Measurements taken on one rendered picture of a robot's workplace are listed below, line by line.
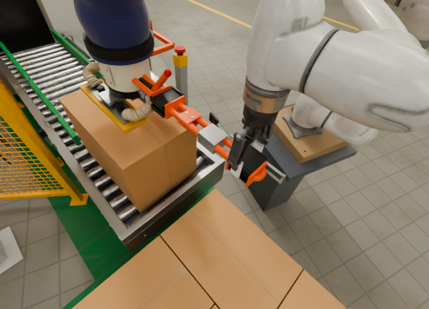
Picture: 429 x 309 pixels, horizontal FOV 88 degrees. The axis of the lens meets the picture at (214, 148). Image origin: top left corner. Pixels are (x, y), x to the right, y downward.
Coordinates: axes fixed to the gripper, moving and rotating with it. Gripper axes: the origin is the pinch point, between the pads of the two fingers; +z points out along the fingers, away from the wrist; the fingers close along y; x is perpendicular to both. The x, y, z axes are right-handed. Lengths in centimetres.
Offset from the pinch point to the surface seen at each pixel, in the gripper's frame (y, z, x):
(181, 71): -47, 30, -87
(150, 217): 20, 59, -32
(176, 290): 30, 66, 0
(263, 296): 5, 66, 29
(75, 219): 54, 120, -97
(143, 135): 5, 25, -50
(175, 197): 5, 59, -32
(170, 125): -8, 25, -47
